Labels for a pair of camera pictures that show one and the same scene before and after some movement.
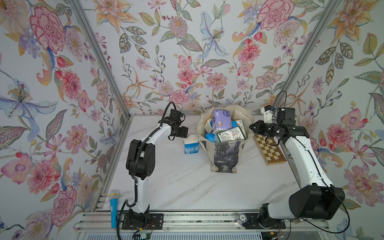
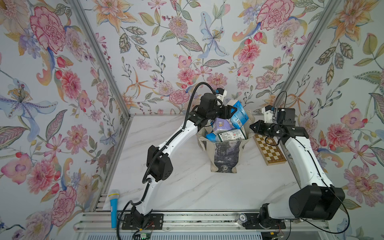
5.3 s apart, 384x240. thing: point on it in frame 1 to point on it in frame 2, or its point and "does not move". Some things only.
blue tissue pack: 191,144 to 240,116
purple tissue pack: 221,120 does not move
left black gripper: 184,132 to 225,114
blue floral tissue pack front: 211,136 does not move
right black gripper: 260,125 does not move
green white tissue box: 234,134 does not move
